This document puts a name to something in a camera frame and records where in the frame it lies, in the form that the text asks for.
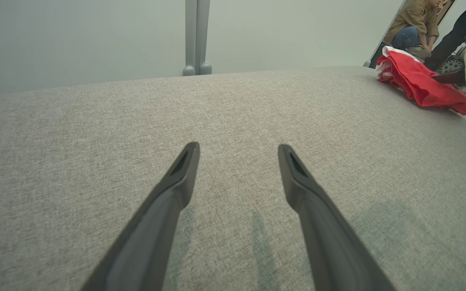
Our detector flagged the red shorts with white stripe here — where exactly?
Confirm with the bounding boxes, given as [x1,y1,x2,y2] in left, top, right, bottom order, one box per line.
[375,46,466,116]

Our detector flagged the person in brown jacket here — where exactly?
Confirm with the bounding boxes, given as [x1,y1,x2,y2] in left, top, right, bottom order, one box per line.
[383,0,441,59]

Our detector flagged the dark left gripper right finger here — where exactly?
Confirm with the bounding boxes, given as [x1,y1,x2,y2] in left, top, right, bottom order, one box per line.
[277,144,397,291]

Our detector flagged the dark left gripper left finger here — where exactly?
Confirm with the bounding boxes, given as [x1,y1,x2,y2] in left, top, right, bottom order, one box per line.
[80,141,201,291]

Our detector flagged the grey partition edge post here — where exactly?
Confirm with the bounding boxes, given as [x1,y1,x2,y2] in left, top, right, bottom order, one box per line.
[363,0,408,69]

